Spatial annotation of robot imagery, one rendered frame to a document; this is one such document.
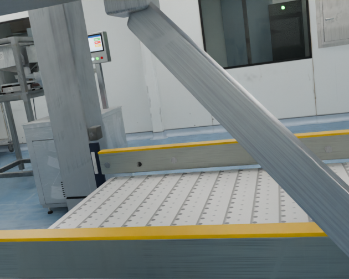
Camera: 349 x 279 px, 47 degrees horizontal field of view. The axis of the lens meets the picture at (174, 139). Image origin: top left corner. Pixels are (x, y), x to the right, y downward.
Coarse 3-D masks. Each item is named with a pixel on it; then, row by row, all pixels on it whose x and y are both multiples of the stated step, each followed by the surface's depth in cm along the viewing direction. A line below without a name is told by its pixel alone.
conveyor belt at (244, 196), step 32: (96, 192) 52; (128, 192) 50; (160, 192) 48; (192, 192) 47; (224, 192) 45; (256, 192) 44; (64, 224) 42; (96, 224) 41; (128, 224) 40; (160, 224) 39; (192, 224) 38
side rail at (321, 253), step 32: (0, 256) 31; (32, 256) 30; (64, 256) 30; (96, 256) 29; (128, 256) 28; (160, 256) 28; (192, 256) 27; (224, 256) 27; (256, 256) 26; (288, 256) 26; (320, 256) 25
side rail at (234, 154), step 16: (224, 144) 53; (320, 144) 50; (336, 144) 49; (112, 160) 57; (128, 160) 57; (144, 160) 56; (160, 160) 56; (176, 160) 55; (192, 160) 54; (208, 160) 54; (224, 160) 53; (240, 160) 53
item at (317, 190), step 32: (128, 0) 25; (160, 32) 24; (192, 64) 23; (224, 96) 22; (256, 128) 20; (256, 160) 21; (288, 160) 19; (320, 160) 19; (288, 192) 20; (320, 192) 18; (320, 224) 19
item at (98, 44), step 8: (96, 32) 319; (104, 32) 321; (96, 40) 320; (104, 40) 320; (96, 48) 322; (104, 48) 321; (96, 56) 324; (104, 56) 322; (96, 64) 330; (96, 72) 331; (104, 88) 335; (104, 96) 335; (104, 104) 336
